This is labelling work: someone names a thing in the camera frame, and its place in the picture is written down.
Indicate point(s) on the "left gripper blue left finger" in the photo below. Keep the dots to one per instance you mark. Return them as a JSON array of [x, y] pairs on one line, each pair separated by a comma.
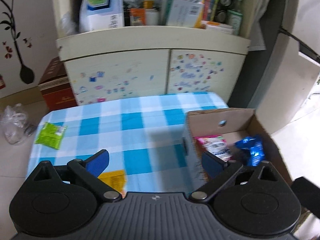
[[97, 163]]

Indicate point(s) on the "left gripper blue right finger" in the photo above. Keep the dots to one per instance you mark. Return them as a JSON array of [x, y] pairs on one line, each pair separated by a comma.
[[212, 164]]

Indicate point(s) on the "pink white snack packet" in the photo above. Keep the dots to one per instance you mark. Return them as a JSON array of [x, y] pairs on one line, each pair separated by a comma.
[[216, 145]]

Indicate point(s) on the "blue foil snack bag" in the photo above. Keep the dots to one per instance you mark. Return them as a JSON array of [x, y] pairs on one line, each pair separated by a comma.
[[252, 150]]

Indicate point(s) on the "green snack packet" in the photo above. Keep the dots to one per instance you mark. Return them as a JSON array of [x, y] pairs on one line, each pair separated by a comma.
[[51, 135]]

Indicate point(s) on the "cardboard box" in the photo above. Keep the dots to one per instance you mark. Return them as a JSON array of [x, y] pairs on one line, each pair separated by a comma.
[[233, 124]]

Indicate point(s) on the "blue checkered tablecloth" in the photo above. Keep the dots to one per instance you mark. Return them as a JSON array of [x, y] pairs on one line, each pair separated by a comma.
[[144, 137]]

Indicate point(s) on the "red brown gift box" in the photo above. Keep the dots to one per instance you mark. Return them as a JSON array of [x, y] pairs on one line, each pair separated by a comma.
[[55, 86]]

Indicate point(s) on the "clear plastic bag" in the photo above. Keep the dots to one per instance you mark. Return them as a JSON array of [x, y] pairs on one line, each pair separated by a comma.
[[16, 125]]

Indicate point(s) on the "cream cabinet with stickers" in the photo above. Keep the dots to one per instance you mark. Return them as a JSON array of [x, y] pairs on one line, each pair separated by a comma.
[[117, 63]]

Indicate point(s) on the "beige refrigerator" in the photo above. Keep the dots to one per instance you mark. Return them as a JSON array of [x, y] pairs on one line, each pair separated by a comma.
[[293, 66]]

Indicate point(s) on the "green glass bottle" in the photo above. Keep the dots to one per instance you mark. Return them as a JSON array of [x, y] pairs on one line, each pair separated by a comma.
[[234, 16]]

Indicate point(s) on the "white blue carton box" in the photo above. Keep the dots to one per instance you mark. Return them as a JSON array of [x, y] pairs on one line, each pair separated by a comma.
[[100, 14]]

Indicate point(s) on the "white open paper box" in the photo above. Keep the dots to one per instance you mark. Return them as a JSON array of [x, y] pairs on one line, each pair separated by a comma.
[[182, 13]]

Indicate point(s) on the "black vase wall decal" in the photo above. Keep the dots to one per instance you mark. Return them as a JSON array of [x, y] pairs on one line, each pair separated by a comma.
[[26, 74]]

